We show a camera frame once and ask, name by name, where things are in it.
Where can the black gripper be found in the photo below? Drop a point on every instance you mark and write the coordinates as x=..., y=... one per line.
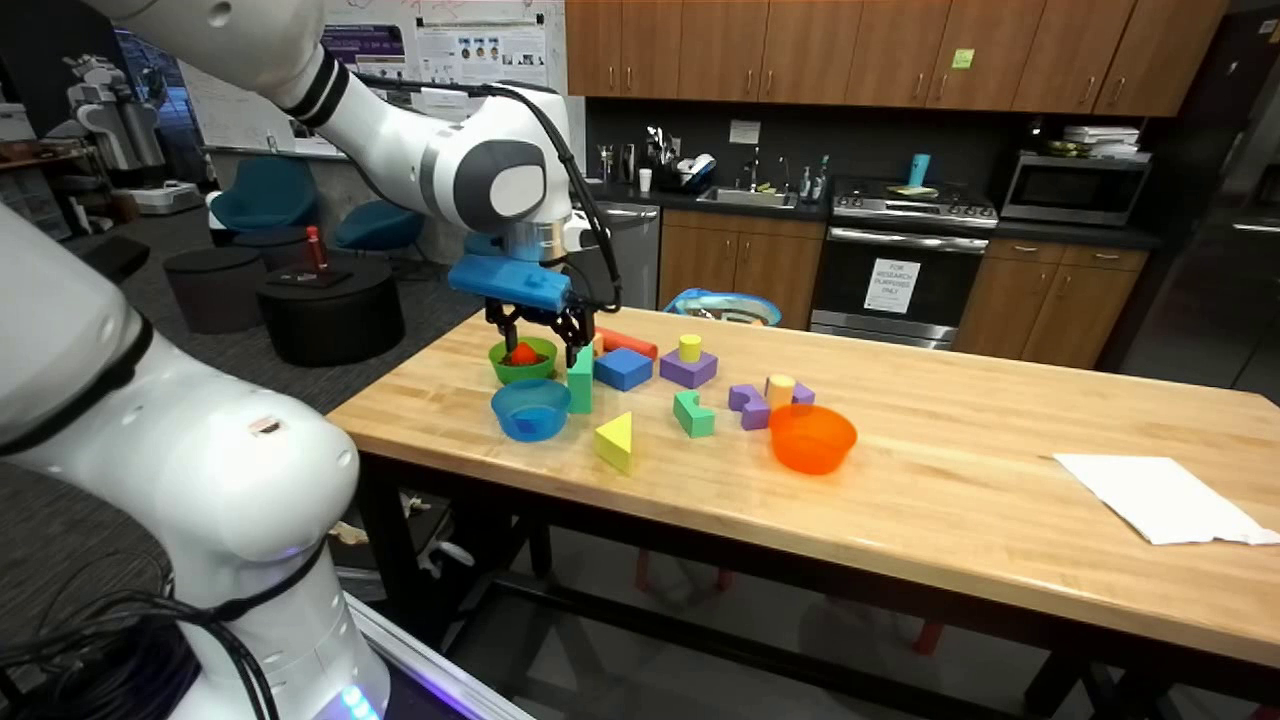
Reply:
x=588, y=287

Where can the green plastic bowl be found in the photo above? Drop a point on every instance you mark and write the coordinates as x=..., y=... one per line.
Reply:
x=533, y=372

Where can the teal arch foam block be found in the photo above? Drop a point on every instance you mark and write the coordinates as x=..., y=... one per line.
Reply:
x=580, y=386

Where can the blue plastic bowl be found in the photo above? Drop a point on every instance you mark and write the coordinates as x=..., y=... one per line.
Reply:
x=530, y=419

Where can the white robot base platform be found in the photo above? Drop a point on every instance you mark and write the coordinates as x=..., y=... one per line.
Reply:
x=424, y=672

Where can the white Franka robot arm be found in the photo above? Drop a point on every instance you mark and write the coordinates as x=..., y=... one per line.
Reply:
x=201, y=481

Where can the red toy in bowl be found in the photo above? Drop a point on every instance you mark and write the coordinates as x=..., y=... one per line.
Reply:
x=520, y=358

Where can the red cylinder foam block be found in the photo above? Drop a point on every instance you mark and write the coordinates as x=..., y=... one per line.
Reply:
x=628, y=343

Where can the yellow wedge foam block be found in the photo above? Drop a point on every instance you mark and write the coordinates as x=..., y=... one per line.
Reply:
x=617, y=445

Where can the yellow-green small cylinder block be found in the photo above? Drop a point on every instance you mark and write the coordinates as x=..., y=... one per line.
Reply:
x=688, y=346

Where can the small green foam block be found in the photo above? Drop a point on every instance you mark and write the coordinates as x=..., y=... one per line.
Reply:
x=694, y=419

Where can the small purple foam block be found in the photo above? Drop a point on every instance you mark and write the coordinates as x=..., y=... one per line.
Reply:
x=804, y=393
x=749, y=407

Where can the cream cylinder foam block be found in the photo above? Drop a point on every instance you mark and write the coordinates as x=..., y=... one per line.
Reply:
x=783, y=388

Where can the orange plastic bowl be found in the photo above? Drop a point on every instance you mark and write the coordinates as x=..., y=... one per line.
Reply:
x=810, y=442

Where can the steel dishwasher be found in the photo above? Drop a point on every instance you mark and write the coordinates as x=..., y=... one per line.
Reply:
x=633, y=255

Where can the blue round plastic tub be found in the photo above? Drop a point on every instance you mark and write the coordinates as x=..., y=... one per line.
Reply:
x=725, y=306

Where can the teal lounge chair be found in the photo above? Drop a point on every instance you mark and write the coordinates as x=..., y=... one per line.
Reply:
x=266, y=202
x=381, y=226

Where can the large black round ottoman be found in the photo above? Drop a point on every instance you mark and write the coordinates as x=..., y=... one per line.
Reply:
x=331, y=320

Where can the wooden cabinet under sink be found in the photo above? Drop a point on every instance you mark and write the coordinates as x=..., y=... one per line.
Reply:
x=744, y=266

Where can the red bottle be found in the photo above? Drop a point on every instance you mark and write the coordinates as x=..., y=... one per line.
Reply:
x=319, y=249

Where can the steel kitchen sink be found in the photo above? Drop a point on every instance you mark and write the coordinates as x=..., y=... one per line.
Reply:
x=744, y=202

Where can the white poster with diagrams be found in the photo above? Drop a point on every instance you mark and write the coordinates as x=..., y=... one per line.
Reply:
x=484, y=43

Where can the small black round ottoman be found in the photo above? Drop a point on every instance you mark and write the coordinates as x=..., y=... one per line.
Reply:
x=214, y=290

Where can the poster with purple header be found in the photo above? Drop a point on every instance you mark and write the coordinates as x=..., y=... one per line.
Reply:
x=362, y=43

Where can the white paper on oven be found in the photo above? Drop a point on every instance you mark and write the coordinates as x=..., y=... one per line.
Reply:
x=888, y=287

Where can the steel stove with oven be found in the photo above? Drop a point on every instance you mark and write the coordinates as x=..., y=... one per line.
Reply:
x=907, y=234

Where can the wooden upper cabinets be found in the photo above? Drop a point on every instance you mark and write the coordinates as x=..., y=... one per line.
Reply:
x=826, y=53

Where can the blue bottle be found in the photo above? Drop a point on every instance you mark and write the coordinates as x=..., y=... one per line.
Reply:
x=917, y=168

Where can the long wooden table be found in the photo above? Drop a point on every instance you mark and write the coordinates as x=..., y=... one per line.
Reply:
x=962, y=481

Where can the green sticky note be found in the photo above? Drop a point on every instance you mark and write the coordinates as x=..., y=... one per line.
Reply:
x=962, y=56

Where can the wooden cabinet beside stove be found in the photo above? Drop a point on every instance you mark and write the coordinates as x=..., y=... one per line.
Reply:
x=1055, y=306

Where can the steel microwave oven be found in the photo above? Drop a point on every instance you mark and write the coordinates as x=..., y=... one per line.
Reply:
x=1072, y=189

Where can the stacked white plates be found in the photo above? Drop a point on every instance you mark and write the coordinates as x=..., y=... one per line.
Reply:
x=1102, y=143

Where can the white paper sheet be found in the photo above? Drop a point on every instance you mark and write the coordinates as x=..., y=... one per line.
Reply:
x=1162, y=502

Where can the dark steel refrigerator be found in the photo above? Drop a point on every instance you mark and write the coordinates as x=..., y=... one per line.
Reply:
x=1213, y=241

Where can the white wall outlet plate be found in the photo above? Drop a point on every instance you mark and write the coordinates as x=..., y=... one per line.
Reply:
x=744, y=134

